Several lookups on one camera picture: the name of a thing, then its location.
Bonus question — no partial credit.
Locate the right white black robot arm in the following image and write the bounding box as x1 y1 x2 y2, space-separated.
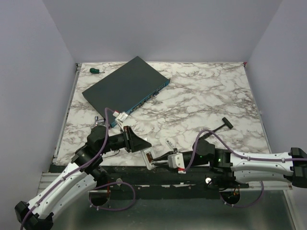
145 139 307 188

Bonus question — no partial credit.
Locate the black T-handle tool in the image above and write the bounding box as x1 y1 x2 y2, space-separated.
203 117 233 139

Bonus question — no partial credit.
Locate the white remote control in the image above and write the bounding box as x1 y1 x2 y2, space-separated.
141 147 156 170

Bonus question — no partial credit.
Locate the green handled screwdriver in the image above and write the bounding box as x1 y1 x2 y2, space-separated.
89 68 104 74

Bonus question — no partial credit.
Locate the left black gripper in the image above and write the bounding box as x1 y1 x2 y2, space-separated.
99 126 152 154

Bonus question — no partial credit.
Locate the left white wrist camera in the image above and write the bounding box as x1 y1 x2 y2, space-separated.
113 111 128 129

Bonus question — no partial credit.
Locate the silver metal bracket clamp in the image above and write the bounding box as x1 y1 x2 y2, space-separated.
94 116 105 126

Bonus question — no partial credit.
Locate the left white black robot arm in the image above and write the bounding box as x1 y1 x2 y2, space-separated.
14 126 152 230

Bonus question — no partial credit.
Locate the dark grey network switch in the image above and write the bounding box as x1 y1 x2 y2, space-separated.
82 57 170 118

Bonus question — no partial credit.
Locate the aluminium frame rail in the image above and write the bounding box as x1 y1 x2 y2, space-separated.
37 172 60 194

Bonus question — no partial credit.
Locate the white battery cover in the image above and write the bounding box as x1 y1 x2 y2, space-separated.
165 139 175 149

